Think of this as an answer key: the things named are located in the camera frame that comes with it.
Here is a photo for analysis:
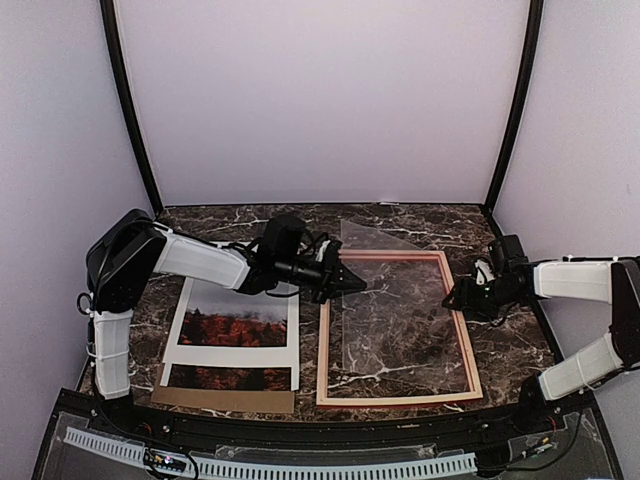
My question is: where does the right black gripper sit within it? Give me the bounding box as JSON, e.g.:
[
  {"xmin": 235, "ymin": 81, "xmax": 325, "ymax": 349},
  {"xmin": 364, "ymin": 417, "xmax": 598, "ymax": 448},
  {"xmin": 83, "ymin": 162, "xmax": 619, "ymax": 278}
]
[{"xmin": 443, "ymin": 276, "xmax": 521, "ymax": 322}]

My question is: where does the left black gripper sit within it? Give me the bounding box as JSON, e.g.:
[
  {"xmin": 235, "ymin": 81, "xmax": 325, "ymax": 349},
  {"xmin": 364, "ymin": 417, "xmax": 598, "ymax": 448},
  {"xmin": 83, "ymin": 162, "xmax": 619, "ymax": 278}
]
[{"xmin": 277, "ymin": 249, "xmax": 367, "ymax": 305}]

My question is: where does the clear acrylic sheet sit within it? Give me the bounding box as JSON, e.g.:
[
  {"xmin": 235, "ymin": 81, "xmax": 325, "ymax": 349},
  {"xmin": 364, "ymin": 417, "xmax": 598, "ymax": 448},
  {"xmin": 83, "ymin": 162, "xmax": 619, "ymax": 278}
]
[{"xmin": 330, "ymin": 221, "xmax": 480, "ymax": 399}]

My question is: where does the white mat board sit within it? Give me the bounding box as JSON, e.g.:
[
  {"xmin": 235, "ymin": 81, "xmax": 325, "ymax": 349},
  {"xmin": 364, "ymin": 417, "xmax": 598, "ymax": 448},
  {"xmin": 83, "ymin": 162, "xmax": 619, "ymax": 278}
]
[{"xmin": 160, "ymin": 240, "xmax": 301, "ymax": 394}]

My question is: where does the red wooden picture frame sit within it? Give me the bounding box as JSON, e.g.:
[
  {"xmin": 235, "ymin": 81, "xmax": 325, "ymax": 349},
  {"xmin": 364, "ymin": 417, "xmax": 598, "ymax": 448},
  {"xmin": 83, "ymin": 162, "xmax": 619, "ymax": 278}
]
[{"xmin": 316, "ymin": 249, "xmax": 483, "ymax": 409}]

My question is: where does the autumn forest photo print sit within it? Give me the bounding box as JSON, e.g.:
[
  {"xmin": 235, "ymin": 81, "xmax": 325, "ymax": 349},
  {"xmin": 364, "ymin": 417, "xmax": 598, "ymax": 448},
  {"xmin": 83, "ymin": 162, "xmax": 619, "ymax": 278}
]
[{"xmin": 160, "ymin": 279, "xmax": 300, "ymax": 391}]

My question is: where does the brown cardboard backing board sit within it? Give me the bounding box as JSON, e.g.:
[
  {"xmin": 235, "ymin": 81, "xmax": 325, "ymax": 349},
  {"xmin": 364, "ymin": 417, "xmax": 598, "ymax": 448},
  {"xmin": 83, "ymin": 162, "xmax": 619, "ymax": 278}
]
[{"xmin": 151, "ymin": 363, "xmax": 295, "ymax": 414}]

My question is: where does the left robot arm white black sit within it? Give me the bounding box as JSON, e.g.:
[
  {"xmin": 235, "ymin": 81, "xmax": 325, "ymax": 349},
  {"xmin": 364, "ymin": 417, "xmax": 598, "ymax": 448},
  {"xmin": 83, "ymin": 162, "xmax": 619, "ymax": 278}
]
[{"xmin": 78, "ymin": 209, "xmax": 367, "ymax": 436}]

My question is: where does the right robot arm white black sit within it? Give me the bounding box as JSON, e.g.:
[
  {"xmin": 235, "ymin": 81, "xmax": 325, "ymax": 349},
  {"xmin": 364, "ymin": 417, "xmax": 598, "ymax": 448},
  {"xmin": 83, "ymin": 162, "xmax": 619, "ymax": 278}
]
[{"xmin": 442, "ymin": 234, "xmax": 639, "ymax": 434}]

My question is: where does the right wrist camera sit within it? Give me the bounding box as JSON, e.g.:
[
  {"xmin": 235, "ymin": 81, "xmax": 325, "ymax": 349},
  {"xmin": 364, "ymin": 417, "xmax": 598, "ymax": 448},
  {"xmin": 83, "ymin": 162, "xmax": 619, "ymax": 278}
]
[{"xmin": 473, "ymin": 257, "xmax": 496, "ymax": 287}]

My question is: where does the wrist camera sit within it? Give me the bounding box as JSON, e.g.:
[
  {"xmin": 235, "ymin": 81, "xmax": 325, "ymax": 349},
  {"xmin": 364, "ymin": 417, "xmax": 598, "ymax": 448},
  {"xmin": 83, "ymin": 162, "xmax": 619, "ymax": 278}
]
[
  {"xmin": 316, "ymin": 240, "xmax": 343, "ymax": 270},
  {"xmin": 473, "ymin": 257, "xmax": 496, "ymax": 287}
]

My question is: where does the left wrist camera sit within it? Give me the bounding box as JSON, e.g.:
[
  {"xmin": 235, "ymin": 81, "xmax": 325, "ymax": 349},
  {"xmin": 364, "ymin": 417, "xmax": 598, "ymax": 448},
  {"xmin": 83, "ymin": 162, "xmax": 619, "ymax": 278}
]
[{"xmin": 316, "ymin": 240, "xmax": 343, "ymax": 270}]

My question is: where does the white slotted cable duct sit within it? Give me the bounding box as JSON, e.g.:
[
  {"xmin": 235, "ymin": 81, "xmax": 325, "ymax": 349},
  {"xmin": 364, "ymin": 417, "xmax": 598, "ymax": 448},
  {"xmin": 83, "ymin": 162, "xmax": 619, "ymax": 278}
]
[{"xmin": 63, "ymin": 427, "xmax": 478, "ymax": 479}]

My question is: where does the black front rail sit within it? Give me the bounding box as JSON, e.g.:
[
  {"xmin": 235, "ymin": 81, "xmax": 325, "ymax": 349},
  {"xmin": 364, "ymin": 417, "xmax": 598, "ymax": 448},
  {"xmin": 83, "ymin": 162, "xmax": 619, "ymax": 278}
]
[{"xmin": 89, "ymin": 403, "xmax": 554, "ymax": 451}]

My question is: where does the right black corner post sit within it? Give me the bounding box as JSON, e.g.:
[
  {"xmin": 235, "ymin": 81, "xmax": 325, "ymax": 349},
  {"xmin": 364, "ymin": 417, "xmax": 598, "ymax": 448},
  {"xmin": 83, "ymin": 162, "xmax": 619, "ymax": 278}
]
[{"xmin": 483, "ymin": 0, "xmax": 544, "ymax": 214}]

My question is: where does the black corner post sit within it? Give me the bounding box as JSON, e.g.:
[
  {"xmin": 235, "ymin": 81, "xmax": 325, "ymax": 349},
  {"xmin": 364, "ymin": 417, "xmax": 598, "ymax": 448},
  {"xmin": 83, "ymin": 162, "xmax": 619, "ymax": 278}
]
[
  {"xmin": 483, "ymin": 0, "xmax": 544, "ymax": 214},
  {"xmin": 99, "ymin": 0, "xmax": 164, "ymax": 215}
]

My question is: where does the left black corner post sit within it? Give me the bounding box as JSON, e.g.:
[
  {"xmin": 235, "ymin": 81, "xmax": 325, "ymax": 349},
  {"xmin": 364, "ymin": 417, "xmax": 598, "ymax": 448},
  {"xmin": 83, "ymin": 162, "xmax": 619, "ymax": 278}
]
[{"xmin": 99, "ymin": 0, "xmax": 164, "ymax": 215}]

